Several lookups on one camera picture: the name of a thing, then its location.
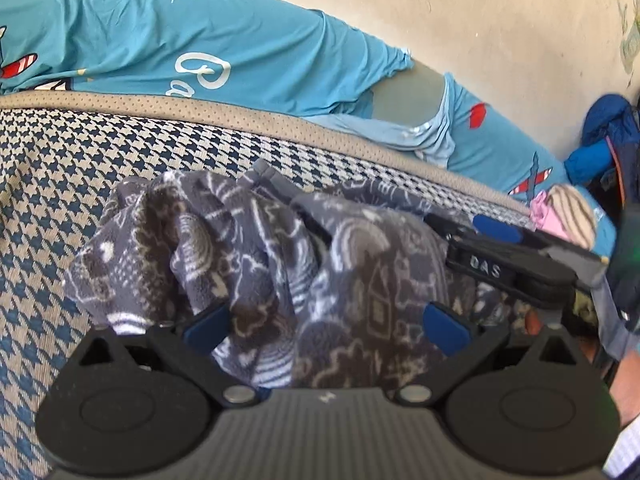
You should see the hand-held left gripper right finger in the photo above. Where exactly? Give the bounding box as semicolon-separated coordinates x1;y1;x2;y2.
395;302;576;408

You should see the light blue printed cloth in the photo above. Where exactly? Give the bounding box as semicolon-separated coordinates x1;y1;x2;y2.
309;75;459;169

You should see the person's right forearm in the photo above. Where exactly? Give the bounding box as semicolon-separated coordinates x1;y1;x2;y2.
602;359;640;480

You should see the grey printed fleece jacket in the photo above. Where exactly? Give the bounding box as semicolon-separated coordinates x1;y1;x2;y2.
65;159;551;392

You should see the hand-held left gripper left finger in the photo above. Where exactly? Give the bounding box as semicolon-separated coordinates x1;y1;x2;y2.
77;304;261;408

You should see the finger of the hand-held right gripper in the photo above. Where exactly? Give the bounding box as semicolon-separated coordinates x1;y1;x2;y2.
423;211;477;243
471;213;552;250

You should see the beige striped knit garment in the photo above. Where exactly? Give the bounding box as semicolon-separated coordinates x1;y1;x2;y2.
545;183;599;252

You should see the pink cloth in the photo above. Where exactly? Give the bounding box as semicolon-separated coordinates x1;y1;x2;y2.
527;192;572;242

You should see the blue jacket with dark lining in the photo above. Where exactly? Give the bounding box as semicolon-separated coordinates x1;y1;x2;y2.
564;92;640;202

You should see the teal star print cushion cover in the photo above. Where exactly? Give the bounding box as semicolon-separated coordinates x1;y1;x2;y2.
0;0;417;117

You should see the houndstooth bed cover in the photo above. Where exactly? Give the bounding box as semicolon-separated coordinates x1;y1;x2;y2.
0;89;547;480

